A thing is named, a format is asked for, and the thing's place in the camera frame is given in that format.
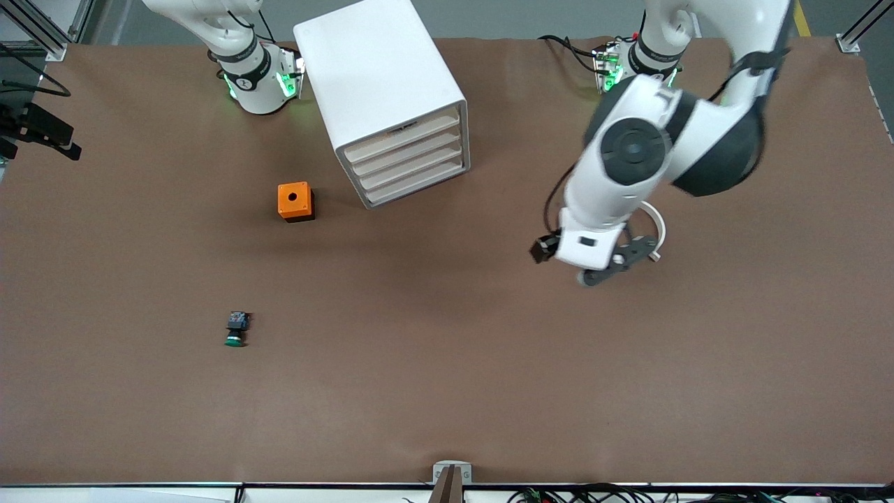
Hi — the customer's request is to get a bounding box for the white cabinet drawer dark label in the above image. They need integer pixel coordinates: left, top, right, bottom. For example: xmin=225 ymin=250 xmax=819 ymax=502
xmin=339 ymin=105 xmax=463 ymax=166

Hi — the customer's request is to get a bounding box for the green push button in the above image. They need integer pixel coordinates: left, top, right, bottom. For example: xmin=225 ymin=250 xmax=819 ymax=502
xmin=223 ymin=311 xmax=252 ymax=348

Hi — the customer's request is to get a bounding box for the brown table cover sheet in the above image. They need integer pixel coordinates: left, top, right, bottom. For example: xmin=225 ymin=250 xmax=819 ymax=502
xmin=0 ymin=35 xmax=894 ymax=486

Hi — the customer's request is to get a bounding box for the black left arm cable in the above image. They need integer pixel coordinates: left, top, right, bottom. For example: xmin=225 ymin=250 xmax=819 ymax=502
xmin=545 ymin=164 xmax=580 ymax=235

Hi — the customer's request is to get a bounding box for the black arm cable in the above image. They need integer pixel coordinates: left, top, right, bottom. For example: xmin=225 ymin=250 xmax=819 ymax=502
xmin=545 ymin=164 xmax=580 ymax=235
xmin=0 ymin=42 xmax=72 ymax=97

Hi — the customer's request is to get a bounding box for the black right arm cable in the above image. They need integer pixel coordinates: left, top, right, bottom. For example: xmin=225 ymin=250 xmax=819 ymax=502
xmin=0 ymin=42 xmax=72 ymax=97

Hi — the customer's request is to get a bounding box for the aluminium frame profile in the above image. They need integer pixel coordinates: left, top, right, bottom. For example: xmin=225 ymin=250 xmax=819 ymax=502
xmin=836 ymin=0 xmax=894 ymax=53
xmin=0 ymin=0 xmax=95 ymax=62

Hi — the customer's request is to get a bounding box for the white curved plastic bracket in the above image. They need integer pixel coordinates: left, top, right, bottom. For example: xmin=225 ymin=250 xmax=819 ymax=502
xmin=641 ymin=201 xmax=667 ymax=263

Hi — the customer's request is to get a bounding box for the black base cable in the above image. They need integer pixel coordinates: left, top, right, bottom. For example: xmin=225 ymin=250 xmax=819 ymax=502
xmin=225 ymin=8 xmax=277 ymax=44
xmin=538 ymin=34 xmax=603 ymax=74

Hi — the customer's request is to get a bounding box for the orange button enclosure box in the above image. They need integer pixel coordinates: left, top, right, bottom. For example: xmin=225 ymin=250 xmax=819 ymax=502
xmin=277 ymin=182 xmax=316 ymax=223

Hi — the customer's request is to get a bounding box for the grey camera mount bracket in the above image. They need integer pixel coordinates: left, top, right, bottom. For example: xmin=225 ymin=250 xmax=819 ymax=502
xmin=433 ymin=461 xmax=473 ymax=485

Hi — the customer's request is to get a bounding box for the black cable bundle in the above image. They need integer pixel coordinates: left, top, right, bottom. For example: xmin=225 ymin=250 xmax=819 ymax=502
xmin=506 ymin=484 xmax=894 ymax=503

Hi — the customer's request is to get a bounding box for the brown mount bar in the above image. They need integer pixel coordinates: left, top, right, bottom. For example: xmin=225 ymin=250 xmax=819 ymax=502
xmin=427 ymin=466 xmax=465 ymax=503

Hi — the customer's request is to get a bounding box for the white table edge rail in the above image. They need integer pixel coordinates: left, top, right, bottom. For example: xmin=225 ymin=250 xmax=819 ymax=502
xmin=0 ymin=482 xmax=894 ymax=503

